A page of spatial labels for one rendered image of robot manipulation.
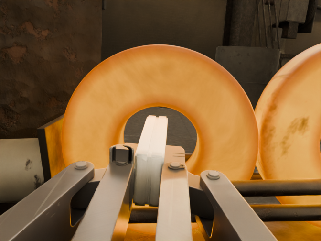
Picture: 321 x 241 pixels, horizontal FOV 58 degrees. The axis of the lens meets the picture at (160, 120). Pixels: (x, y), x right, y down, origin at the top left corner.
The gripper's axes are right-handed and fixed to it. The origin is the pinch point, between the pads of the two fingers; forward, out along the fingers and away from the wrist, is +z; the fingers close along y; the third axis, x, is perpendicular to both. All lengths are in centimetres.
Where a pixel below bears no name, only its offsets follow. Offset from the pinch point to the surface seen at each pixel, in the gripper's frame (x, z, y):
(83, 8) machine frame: 9.4, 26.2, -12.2
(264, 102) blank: 2.6, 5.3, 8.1
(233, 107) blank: 2.3, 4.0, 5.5
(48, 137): -0.3, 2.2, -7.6
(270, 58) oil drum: -12, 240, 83
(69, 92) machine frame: -2.2, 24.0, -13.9
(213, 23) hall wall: 27, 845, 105
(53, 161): -2.2, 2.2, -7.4
